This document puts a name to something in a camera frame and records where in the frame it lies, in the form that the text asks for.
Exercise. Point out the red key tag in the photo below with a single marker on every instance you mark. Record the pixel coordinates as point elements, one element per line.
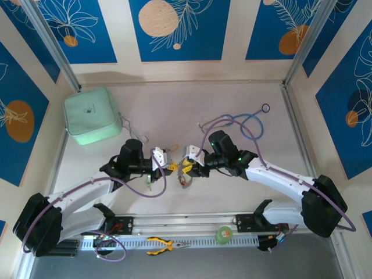
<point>182,181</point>

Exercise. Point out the green key tag with key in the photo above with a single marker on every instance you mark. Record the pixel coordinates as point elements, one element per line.
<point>148,180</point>

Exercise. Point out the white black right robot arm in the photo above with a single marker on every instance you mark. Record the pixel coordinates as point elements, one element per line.
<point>276,177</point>

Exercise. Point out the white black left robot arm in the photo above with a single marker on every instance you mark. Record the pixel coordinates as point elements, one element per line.
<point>78,191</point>

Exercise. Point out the metal forceps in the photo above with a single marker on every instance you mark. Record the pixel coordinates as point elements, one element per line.
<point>131,132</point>

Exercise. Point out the mint green zip pouch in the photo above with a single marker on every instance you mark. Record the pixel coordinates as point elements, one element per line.
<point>90,116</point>

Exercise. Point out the blue stethoscope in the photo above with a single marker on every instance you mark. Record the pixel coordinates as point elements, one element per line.
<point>265,107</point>

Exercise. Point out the green tape roll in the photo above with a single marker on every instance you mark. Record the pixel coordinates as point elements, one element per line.
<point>223,235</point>

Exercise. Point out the black ribbed block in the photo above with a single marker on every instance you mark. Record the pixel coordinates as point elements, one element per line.
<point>68,250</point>

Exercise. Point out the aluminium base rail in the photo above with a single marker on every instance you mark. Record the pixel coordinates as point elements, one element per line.
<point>186,223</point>

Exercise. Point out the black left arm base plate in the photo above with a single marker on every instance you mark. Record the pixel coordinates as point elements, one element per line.
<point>128,223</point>

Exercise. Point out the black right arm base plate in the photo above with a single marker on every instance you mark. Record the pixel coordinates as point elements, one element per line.
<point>244,222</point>

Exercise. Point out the aluminium table side rail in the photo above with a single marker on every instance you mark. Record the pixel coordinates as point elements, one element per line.
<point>293,122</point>
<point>59,157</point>

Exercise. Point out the aluminium frame post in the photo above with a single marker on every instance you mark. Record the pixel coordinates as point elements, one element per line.
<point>49,40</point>
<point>308,40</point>

